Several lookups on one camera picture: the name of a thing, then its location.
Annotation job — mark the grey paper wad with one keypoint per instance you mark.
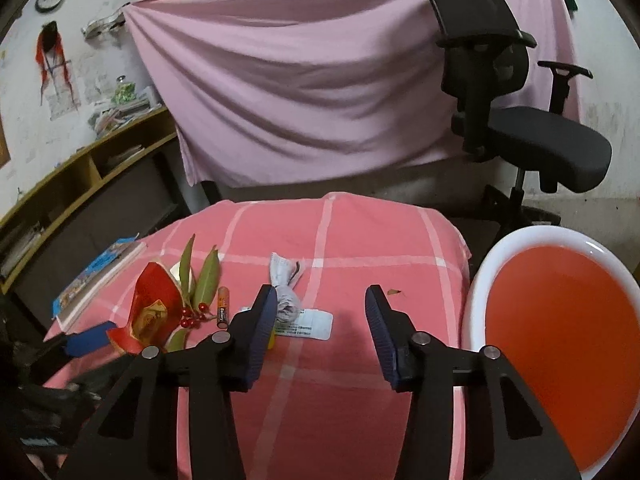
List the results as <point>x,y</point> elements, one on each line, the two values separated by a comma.
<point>285,290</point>

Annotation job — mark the red and gold paper packet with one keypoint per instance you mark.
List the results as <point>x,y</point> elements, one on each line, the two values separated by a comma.
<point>150,305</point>

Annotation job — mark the white printed label packet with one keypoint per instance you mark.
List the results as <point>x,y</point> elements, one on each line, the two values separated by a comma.
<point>312,322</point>

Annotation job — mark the wooden shelf desk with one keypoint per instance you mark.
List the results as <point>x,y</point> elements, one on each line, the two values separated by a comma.
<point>60,175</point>

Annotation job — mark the white basin with red liner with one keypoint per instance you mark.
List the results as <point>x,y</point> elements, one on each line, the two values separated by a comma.
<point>560,335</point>

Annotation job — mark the papers in shelf cubby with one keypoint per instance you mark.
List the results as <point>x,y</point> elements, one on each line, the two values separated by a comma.
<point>122,156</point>

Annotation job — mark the black office chair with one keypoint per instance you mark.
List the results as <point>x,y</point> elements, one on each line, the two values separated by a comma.
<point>550,142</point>

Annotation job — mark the glass jar with candies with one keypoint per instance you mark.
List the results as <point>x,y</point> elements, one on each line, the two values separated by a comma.
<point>125,91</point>

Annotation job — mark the green leaf sprig with berries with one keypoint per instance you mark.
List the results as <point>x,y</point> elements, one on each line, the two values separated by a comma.
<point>206,275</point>

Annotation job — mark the stack of books and papers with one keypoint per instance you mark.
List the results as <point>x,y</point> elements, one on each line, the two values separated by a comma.
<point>122,115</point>

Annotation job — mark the pink hanging bed sheet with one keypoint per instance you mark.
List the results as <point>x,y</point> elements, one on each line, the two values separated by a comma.
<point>300,85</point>

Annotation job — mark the pile of papers on shelf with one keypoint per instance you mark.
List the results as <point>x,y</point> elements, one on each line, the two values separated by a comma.
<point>20,250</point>

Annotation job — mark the red hanging wall ornament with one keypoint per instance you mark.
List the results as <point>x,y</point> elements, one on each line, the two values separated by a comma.
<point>50,42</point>

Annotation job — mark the blue children's picture book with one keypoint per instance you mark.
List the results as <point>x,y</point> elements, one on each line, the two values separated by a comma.
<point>95,275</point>

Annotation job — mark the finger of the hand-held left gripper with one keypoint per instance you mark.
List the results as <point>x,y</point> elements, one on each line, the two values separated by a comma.
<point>87,341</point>

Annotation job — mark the pink plaid table cloth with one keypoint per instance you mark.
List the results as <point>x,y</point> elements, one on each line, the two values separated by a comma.
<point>325,410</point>

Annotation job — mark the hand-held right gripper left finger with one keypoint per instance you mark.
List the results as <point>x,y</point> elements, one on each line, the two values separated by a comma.
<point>260,332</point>

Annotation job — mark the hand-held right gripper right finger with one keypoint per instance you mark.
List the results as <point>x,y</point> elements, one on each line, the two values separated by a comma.
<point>380,340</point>

